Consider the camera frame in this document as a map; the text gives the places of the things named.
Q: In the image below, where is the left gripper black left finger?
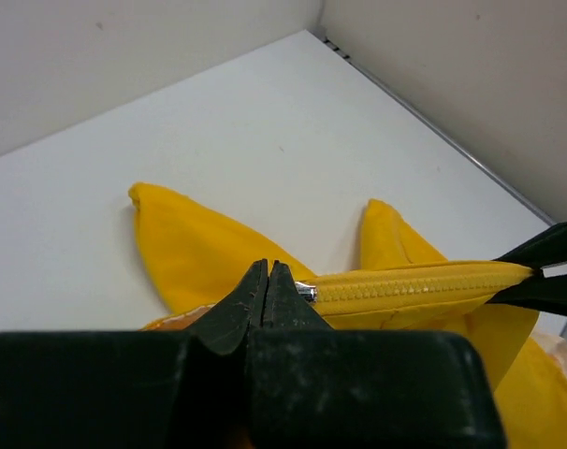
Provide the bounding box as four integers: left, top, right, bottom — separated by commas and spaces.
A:
0, 260, 269, 448

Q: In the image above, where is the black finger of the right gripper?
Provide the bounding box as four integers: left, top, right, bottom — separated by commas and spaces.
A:
488, 274, 567, 317
496, 222, 567, 269

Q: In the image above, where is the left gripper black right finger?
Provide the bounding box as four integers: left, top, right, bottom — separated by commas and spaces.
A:
248, 263, 507, 448

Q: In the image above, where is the yellow jacket with patterned lining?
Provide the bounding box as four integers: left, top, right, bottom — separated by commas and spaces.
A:
128, 183, 567, 448

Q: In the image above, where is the aluminium rail right side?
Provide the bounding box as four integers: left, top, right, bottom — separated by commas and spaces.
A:
311, 25, 557, 225

